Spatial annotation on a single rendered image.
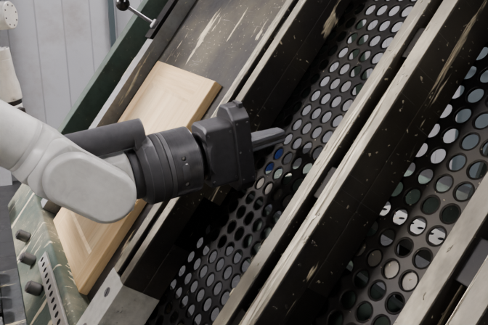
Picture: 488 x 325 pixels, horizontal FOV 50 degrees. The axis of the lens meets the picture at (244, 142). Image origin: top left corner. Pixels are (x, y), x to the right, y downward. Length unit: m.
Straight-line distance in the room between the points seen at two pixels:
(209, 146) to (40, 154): 0.21
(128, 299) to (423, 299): 0.51
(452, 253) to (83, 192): 0.38
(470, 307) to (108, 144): 0.42
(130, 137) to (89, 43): 3.77
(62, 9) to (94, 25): 0.26
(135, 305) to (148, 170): 0.28
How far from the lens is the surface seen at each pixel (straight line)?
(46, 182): 0.60
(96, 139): 0.64
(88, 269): 1.11
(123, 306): 0.86
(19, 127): 0.62
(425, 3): 0.65
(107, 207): 0.63
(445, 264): 0.46
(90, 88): 1.67
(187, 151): 0.65
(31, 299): 1.22
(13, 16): 1.40
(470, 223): 0.46
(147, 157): 0.64
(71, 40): 4.40
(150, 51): 1.45
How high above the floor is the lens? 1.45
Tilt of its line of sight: 16 degrees down
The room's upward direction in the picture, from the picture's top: straight up
